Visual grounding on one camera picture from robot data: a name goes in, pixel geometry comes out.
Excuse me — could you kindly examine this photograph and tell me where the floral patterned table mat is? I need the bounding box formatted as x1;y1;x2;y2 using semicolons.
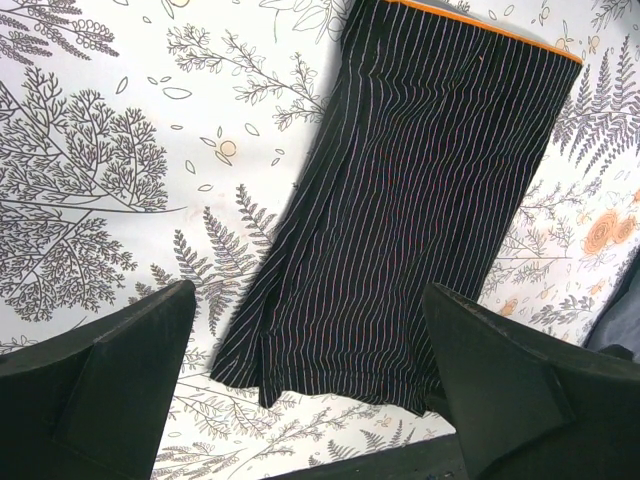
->
1;1;639;479

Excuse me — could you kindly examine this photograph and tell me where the black pinstriped underwear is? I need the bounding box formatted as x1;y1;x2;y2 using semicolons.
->
211;1;582;415

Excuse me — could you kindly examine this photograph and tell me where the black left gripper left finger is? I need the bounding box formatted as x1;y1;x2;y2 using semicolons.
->
1;281;196;479

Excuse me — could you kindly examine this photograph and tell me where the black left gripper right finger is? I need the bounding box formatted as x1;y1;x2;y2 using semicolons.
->
423;284;639;479

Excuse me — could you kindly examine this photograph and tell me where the grey-blue folded cloth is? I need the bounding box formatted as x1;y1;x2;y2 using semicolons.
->
584;251;639;364

